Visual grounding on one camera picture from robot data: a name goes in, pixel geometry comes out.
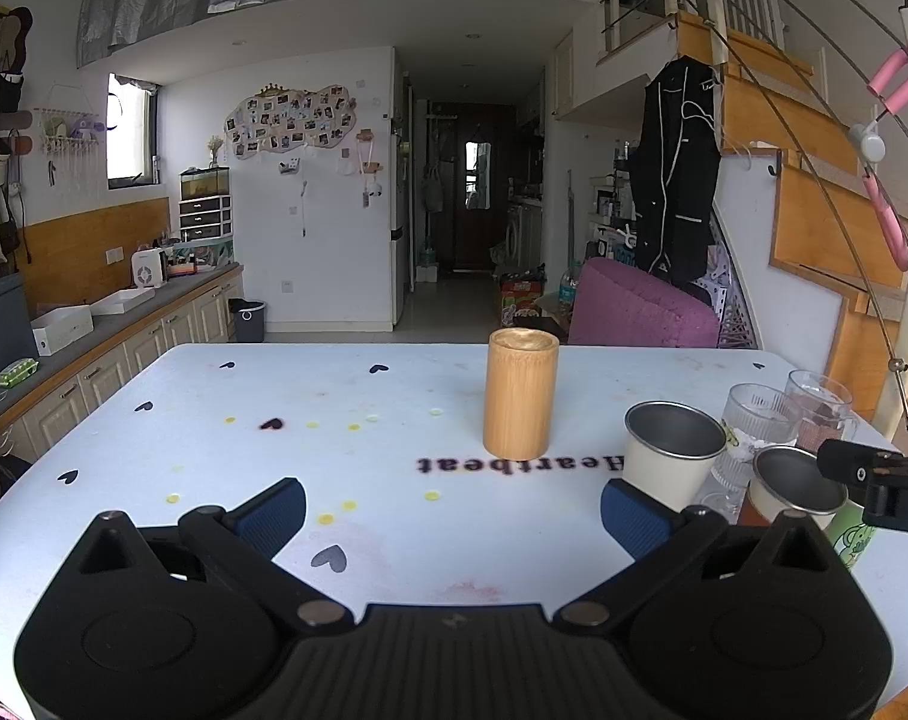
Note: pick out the ribbed clear glass cup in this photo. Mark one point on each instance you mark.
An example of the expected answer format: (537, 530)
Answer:
(758, 412)

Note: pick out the clear glass mug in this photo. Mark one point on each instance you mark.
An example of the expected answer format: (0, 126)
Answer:
(821, 405)

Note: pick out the washing machine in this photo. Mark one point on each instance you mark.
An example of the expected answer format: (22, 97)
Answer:
(515, 246)

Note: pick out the pink hand grip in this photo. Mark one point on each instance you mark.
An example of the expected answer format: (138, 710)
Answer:
(900, 79)

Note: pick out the dark wooden door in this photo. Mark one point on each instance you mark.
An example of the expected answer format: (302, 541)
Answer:
(480, 187)

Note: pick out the red snack box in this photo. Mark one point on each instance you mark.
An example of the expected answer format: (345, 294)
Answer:
(521, 294)

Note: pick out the white cardboard box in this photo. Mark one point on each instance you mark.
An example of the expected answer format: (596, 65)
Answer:
(63, 330)

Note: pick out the pink curved bar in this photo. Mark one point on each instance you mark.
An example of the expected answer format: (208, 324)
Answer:
(890, 221)

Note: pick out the window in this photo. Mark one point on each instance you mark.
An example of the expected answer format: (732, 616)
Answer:
(130, 131)

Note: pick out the fish tank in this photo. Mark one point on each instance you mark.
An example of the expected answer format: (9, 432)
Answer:
(205, 184)

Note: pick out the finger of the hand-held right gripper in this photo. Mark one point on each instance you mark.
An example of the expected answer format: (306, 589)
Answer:
(847, 459)

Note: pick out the cloud-shaped photo board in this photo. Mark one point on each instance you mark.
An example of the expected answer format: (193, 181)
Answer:
(289, 120)

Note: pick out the small white appliance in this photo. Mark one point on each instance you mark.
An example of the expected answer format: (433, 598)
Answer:
(148, 268)

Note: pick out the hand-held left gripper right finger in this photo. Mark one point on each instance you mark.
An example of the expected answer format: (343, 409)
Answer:
(635, 519)

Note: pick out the green packet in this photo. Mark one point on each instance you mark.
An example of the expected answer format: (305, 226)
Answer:
(15, 373)

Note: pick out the small drawer unit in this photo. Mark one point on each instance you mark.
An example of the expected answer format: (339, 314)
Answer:
(205, 217)

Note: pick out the purple armchair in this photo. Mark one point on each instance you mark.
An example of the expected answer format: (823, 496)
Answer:
(634, 311)

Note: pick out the green print cup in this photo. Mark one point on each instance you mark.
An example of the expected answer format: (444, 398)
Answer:
(851, 540)

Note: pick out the wooden staircase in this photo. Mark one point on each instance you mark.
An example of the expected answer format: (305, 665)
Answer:
(821, 180)

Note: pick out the clear water bottle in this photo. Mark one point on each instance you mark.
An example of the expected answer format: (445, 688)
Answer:
(569, 286)

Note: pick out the dark trash bin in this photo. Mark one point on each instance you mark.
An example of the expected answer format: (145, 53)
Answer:
(248, 321)

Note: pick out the flat white tray box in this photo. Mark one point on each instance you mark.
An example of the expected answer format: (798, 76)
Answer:
(123, 301)

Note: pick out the white steel cup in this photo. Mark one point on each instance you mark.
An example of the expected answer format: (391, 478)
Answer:
(668, 457)
(795, 480)

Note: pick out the bamboo wooden cup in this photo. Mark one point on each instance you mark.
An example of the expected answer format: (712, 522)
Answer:
(521, 397)

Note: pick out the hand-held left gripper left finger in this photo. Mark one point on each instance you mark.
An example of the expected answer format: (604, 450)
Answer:
(272, 516)

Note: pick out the black jacket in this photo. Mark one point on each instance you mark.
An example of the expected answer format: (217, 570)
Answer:
(675, 172)

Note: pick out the cream kitchen cabinet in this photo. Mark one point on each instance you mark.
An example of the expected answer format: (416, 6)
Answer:
(109, 360)

